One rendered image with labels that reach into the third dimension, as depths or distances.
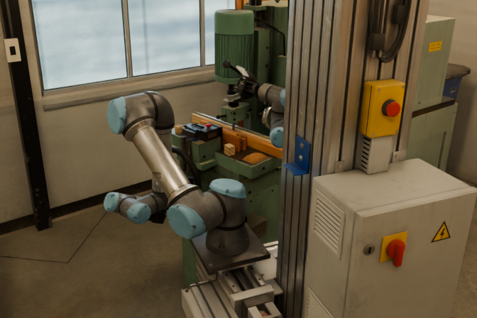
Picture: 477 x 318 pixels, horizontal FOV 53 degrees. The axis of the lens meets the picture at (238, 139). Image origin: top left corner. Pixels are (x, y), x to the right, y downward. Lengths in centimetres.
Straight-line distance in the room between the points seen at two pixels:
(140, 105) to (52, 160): 184
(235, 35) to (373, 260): 124
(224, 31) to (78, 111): 153
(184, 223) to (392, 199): 63
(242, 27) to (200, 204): 90
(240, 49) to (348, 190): 111
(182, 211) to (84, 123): 203
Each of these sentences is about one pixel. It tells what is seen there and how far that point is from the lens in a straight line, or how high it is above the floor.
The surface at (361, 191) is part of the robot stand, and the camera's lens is 118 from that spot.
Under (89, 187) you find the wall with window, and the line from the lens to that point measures 358.
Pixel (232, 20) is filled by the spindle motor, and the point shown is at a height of 147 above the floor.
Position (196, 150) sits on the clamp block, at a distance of 212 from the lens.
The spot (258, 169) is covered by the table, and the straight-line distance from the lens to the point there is 207.
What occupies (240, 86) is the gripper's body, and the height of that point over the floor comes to 125.
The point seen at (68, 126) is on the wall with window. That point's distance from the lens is 337.
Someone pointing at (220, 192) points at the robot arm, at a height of 104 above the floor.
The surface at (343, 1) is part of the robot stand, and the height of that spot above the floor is 165.
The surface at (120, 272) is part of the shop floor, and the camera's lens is 298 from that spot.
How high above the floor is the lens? 176
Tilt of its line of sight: 22 degrees down
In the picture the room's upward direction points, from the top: 1 degrees clockwise
